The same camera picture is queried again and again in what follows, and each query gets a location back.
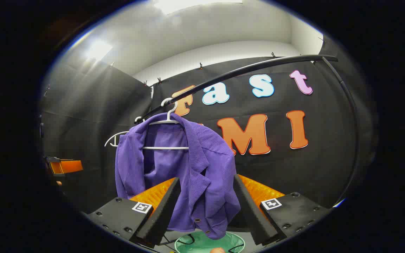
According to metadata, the white hanger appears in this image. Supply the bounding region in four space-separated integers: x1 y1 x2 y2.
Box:
104 117 145 148
143 98 189 151

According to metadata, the purple ribbed shirt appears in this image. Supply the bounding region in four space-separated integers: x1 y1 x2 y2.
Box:
115 112 242 240

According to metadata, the black clothes rack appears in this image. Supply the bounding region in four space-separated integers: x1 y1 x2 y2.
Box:
134 54 361 204

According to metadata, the row of small backdrop clips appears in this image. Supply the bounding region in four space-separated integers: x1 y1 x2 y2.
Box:
109 37 324 87

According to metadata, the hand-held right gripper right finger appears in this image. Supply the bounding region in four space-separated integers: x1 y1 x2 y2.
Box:
233 174 332 246

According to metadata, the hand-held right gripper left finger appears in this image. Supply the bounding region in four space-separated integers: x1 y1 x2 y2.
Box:
86 177 182 246

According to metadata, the green laundry hamper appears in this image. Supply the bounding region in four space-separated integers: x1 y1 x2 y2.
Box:
174 230 246 253

